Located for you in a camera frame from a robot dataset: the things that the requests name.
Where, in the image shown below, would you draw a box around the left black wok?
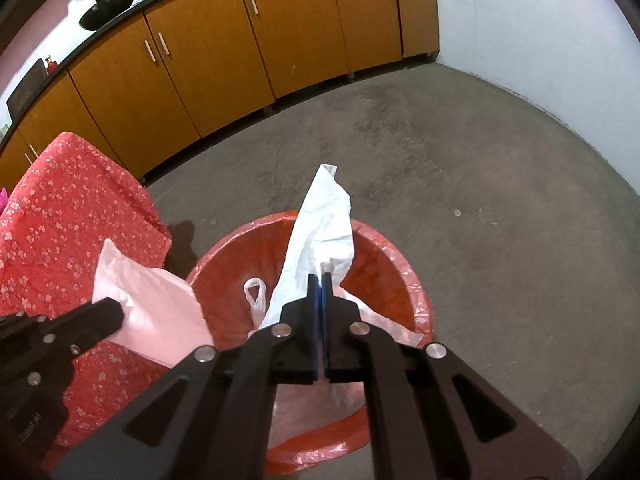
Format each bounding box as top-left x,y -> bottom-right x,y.
79,0 -> 134,32

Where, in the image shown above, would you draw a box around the red lined trash bin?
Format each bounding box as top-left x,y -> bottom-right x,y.
185,209 -> 435,476

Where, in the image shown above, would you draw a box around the red bottle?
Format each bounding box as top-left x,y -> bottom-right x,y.
46,56 -> 58,74

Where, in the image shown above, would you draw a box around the lower wooden cabinets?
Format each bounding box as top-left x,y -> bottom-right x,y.
1,0 -> 439,189

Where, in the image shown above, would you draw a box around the red floral tablecloth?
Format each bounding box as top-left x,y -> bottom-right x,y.
1,132 -> 171,471

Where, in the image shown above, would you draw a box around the white plastic bag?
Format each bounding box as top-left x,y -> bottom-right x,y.
244,165 -> 433,347

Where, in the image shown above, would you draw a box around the dark cutting board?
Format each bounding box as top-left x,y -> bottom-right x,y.
6,58 -> 49,122

